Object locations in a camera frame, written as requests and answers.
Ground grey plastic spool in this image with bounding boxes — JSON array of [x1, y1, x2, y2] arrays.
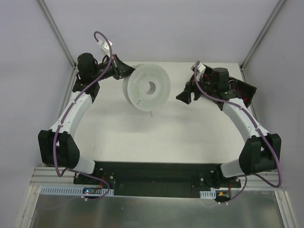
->
[[123, 64, 171, 112]]

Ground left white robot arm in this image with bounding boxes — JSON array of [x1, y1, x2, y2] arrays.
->
[[38, 53, 135, 185]]

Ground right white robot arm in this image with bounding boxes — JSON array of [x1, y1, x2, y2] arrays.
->
[[176, 62, 283, 189]]

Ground black three-compartment bin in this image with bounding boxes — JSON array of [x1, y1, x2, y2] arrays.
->
[[199, 66, 257, 107]]

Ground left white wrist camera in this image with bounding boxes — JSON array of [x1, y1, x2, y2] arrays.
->
[[97, 40, 113, 56]]

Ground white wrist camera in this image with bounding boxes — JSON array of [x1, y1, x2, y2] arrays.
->
[[97, 40, 113, 56], [191, 62, 206, 76]]

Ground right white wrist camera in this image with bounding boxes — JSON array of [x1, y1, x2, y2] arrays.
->
[[191, 62, 206, 76]]

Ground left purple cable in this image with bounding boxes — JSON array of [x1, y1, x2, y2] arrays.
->
[[53, 30, 117, 202]]

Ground purple cable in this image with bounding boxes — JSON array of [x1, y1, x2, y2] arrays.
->
[[193, 60, 284, 205], [53, 30, 117, 202]]

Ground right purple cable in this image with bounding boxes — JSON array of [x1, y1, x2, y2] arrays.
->
[[193, 60, 284, 205]]

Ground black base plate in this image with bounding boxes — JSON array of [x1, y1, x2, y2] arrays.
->
[[73, 161, 241, 198]]

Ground right white cable duct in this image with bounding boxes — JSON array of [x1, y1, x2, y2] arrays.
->
[[199, 190, 217, 200]]

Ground white cable duct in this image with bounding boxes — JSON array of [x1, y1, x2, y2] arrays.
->
[[40, 186, 114, 197], [199, 190, 217, 200]]

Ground aluminium frame rail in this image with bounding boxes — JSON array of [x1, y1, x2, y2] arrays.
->
[[30, 167, 287, 191]]

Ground left white cable duct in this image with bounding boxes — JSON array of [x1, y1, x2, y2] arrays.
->
[[40, 186, 114, 197]]

